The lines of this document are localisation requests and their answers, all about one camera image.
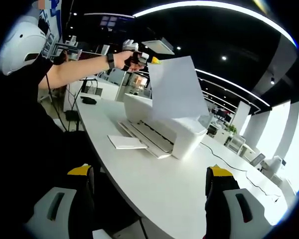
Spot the black floor box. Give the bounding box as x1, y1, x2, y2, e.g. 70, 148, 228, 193
65, 110, 78, 122

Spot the potted green plant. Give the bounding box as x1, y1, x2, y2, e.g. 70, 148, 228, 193
225, 124, 238, 136

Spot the printer power cable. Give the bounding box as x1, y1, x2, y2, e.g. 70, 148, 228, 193
200, 141, 282, 203

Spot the wall poster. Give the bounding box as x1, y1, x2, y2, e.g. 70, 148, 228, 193
37, 9, 63, 58

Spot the white worn device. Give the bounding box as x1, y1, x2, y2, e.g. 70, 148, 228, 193
0, 16, 47, 76

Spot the white shelf cabinet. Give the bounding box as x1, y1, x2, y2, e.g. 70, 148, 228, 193
226, 135, 247, 155

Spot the white office machine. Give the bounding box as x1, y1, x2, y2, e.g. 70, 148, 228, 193
269, 155, 288, 175

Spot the black computer mouse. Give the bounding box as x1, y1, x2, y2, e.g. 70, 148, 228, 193
80, 96, 98, 106

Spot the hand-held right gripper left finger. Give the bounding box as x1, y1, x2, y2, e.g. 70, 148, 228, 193
24, 163, 95, 239

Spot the white printer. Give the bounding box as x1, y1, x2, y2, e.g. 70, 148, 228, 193
107, 93, 214, 160

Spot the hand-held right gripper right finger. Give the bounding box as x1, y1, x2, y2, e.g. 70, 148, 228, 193
204, 164, 273, 239

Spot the person's left hand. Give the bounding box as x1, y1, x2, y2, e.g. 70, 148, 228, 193
114, 51, 143, 73

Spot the small tilted monitor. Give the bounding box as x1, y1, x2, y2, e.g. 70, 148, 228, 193
250, 152, 266, 167

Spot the black wristband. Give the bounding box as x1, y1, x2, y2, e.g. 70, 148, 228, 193
106, 53, 116, 70

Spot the ceiling air conditioner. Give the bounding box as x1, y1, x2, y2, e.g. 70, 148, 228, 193
141, 37, 175, 56

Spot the narrow window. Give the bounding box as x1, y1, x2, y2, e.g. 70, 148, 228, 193
256, 101, 292, 160

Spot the white paper sheet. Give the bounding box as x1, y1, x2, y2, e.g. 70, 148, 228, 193
147, 55, 210, 122

